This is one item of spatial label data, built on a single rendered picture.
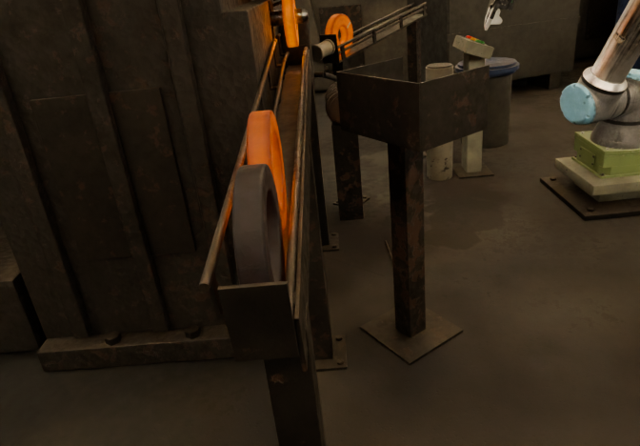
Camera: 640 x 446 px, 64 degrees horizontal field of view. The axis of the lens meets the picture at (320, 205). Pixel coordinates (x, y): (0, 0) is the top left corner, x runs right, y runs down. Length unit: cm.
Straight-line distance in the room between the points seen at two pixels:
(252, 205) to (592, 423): 97
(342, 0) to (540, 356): 338
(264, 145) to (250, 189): 16
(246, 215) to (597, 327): 120
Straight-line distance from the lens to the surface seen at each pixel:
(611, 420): 134
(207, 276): 57
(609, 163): 220
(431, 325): 150
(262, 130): 72
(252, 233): 54
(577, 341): 152
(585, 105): 203
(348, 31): 211
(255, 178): 57
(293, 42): 160
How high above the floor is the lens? 92
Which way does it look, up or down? 24 degrees down
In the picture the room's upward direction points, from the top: 6 degrees counter-clockwise
